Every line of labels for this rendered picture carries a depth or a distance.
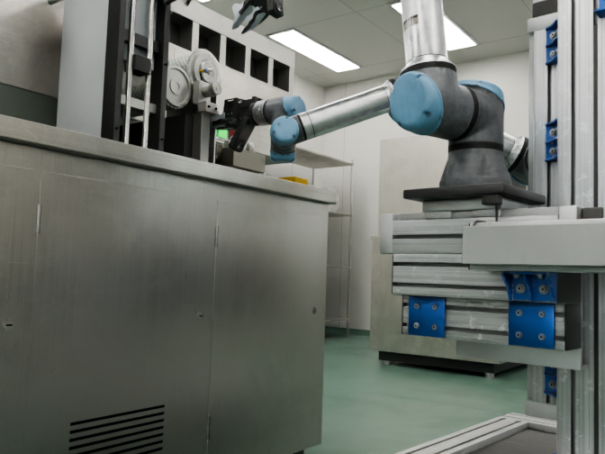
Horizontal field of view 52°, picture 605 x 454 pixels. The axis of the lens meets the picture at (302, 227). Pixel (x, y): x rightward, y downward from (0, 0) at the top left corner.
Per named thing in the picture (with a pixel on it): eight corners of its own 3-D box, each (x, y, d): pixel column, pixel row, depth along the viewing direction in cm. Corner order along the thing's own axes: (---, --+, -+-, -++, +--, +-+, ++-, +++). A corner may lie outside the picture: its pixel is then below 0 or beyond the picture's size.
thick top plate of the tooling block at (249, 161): (232, 165, 199) (233, 146, 200) (149, 173, 223) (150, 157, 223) (265, 172, 212) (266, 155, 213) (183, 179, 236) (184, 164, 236)
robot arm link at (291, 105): (291, 120, 177) (292, 90, 177) (261, 124, 183) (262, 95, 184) (307, 125, 183) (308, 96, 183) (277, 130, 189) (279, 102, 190)
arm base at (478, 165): (523, 195, 135) (523, 149, 136) (493, 186, 123) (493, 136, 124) (459, 198, 145) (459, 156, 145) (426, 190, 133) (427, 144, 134)
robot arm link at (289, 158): (268, 157, 175) (270, 118, 176) (269, 164, 186) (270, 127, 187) (297, 158, 175) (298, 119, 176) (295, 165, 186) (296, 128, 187)
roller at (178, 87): (160, 101, 180) (162, 59, 181) (105, 112, 195) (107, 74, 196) (191, 110, 190) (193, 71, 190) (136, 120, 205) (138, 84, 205)
